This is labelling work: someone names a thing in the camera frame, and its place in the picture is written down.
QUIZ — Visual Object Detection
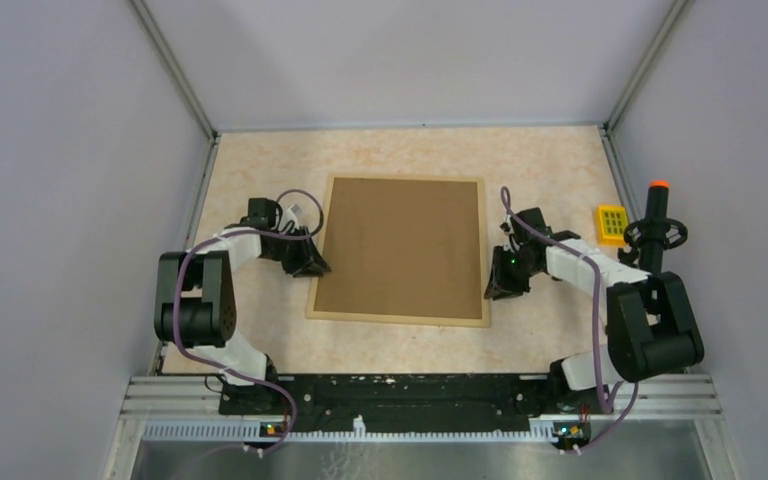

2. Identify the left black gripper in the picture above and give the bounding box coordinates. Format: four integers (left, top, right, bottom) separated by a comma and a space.
262, 225, 330, 277

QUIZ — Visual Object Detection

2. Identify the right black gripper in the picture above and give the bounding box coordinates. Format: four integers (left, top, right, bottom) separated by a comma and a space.
484, 245, 540, 301

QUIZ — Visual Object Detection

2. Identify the brown backing board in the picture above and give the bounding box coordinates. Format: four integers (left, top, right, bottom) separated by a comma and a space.
313, 177, 485, 321

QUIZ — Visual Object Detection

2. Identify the light wooden picture frame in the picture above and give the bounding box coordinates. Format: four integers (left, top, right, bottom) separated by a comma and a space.
305, 173, 493, 329

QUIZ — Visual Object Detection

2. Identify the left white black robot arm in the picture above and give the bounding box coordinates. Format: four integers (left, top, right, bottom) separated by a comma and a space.
153, 197, 331, 414

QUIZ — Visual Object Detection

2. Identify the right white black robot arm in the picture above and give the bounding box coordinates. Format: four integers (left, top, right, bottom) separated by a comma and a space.
484, 208, 705, 412

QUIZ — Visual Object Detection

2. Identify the yellow grid block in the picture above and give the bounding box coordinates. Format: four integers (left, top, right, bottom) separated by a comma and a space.
594, 204, 629, 248

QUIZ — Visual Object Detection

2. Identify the black microphone orange tip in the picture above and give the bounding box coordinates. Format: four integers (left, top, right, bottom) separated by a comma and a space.
618, 180, 688, 274

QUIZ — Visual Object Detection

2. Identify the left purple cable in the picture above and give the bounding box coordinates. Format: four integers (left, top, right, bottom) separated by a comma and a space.
170, 189, 326, 457

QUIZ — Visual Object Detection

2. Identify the purple cable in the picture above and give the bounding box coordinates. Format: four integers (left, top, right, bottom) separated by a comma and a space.
170, 189, 326, 457
499, 186, 640, 456

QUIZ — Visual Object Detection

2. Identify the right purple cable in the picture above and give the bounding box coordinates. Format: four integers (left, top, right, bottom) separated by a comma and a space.
499, 186, 640, 456

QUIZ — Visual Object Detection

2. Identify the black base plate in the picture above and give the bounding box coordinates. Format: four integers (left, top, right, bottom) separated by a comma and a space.
218, 373, 600, 433

